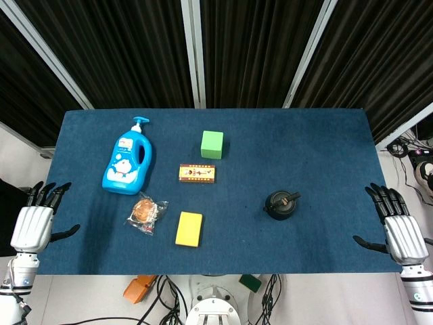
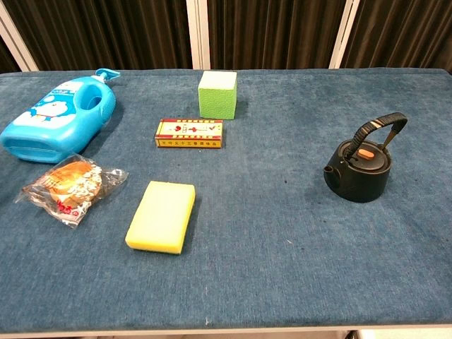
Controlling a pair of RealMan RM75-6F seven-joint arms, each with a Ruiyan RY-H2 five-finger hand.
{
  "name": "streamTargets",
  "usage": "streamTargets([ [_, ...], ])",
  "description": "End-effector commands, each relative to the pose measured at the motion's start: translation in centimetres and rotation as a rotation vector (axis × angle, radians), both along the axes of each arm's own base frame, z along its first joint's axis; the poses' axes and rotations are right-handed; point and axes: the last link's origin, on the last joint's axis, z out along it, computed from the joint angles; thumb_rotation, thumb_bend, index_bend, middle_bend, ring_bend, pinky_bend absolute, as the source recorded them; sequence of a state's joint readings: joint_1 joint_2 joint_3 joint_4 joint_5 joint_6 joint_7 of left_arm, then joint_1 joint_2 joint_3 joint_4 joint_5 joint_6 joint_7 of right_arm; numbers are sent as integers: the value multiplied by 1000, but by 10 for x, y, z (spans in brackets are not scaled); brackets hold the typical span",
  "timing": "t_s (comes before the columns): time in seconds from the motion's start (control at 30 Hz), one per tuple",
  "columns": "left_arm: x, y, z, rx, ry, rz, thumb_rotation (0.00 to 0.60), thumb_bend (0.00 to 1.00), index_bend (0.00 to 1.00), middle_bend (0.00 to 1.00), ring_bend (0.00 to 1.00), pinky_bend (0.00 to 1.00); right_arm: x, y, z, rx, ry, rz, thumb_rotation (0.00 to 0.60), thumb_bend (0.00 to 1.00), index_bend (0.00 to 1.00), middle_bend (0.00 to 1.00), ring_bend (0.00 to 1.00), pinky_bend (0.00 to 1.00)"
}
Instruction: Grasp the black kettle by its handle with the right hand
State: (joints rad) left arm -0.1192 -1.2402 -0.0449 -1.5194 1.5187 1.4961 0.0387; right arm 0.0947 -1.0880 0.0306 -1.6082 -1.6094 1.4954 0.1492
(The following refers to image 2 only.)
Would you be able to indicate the yellow and red printed box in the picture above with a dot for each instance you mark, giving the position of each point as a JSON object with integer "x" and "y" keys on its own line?
{"x": 189, "y": 134}

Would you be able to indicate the green and white cube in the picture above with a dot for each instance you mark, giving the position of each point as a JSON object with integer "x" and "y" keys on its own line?
{"x": 217, "y": 100}

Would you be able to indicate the yellow sponge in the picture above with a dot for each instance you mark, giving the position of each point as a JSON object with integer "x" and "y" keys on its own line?
{"x": 160, "y": 217}

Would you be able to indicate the blue table cloth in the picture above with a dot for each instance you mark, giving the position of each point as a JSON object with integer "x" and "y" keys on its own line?
{"x": 268, "y": 247}

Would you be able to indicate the bread in clear plastic bag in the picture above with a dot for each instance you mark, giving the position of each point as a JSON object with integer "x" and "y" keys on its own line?
{"x": 72, "y": 185}

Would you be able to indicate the blue detergent bottle with cartoon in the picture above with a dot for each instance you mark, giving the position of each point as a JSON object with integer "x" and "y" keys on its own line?
{"x": 53, "y": 123}

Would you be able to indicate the dark pleated curtain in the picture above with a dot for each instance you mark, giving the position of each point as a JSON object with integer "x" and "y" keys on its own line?
{"x": 106, "y": 31}

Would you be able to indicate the white frame post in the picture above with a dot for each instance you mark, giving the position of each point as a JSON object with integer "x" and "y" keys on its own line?
{"x": 342, "y": 33}
{"x": 16, "y": 40}
{"x": 198, "y": 33}

